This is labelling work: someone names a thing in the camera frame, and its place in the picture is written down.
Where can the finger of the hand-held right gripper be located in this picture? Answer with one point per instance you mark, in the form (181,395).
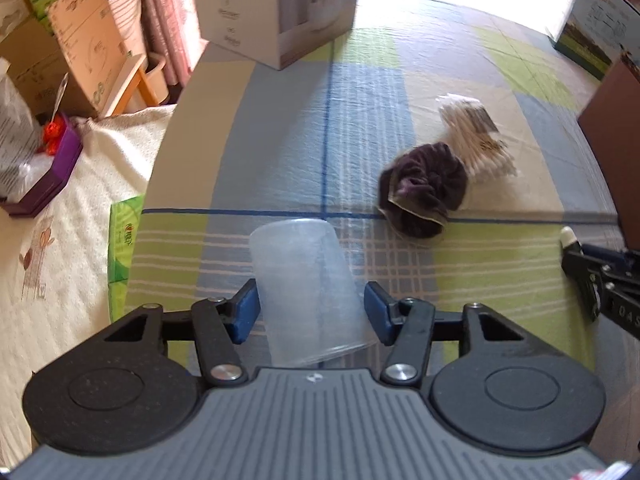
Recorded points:
(615,261)
(585,280)

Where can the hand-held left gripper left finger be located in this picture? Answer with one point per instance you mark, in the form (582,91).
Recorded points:
(245,310)

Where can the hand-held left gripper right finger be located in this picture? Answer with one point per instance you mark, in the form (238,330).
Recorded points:
(375,310)

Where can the clear plastic cup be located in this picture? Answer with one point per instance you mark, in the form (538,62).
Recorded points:
(305,280)

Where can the brown storage box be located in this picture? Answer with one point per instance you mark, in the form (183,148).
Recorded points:
(620,150)

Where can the round desktop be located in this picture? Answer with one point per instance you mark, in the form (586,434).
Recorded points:
(172,150)

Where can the dark velvet scrunchie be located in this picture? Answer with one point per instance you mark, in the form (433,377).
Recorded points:
(425,185)

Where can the green tissue pack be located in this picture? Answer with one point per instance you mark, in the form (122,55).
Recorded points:
(120,250)

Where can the white embroidered bedspread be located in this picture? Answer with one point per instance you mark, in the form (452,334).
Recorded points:
(75,260)

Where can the cotton swab pack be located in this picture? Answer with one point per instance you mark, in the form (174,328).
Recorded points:
(475,130)

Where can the plaid tablecloth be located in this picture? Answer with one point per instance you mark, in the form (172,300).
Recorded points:
(350,85)

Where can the purple box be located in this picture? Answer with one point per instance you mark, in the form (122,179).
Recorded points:
(50,180)

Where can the printed milk carton box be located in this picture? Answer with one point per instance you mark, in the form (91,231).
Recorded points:
(595,20)

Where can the wooden stool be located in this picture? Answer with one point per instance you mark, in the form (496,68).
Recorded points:
(145,80)

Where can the red ornament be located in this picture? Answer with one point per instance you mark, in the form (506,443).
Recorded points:
(54,132)

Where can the clear plastic bag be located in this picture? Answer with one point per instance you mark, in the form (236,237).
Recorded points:
(15,130)

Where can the white appliance box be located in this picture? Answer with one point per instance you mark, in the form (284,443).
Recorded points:
(250,10)

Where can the white paper bags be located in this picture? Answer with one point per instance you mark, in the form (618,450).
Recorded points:
(125,10)

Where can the brown cardboard box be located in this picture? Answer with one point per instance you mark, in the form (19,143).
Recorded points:
(25,55)

